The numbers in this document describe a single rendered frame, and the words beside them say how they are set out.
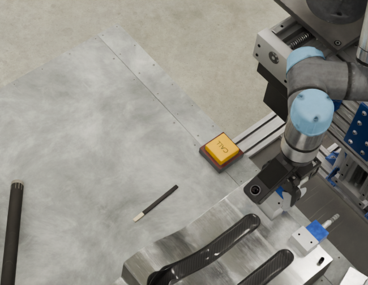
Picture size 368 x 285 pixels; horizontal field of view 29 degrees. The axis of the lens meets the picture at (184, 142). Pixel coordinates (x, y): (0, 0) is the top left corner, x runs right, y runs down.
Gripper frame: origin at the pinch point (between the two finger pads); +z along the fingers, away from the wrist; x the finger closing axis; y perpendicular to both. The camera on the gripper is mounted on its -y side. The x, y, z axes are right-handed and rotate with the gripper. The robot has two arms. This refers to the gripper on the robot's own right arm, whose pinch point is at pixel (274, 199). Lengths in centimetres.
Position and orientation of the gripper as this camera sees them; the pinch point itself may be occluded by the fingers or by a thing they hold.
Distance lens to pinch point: 159.1
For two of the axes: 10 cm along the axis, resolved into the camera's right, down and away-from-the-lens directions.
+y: 7.7, -5.2, 3.7
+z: -0.6, 5.2, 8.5
